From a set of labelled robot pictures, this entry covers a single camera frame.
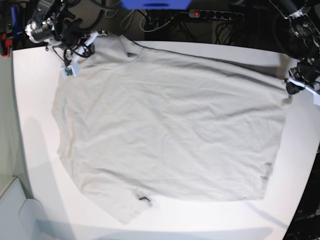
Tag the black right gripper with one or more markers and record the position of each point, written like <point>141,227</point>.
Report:
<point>73,38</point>

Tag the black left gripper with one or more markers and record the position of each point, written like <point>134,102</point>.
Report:
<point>305,73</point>

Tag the beige t-shirt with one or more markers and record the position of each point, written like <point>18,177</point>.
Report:
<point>139,122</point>

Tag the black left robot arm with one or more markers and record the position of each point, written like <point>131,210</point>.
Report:
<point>303,18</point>

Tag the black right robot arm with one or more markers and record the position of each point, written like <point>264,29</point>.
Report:
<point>52,23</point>

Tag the red black clamp tool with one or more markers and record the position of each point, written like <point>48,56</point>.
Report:
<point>6,43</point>

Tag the black power strip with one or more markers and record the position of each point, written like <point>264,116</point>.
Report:
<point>216,15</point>

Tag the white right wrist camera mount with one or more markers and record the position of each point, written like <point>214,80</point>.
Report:
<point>70,56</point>

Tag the blue base camera housing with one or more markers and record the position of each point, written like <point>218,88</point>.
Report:
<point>156,4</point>

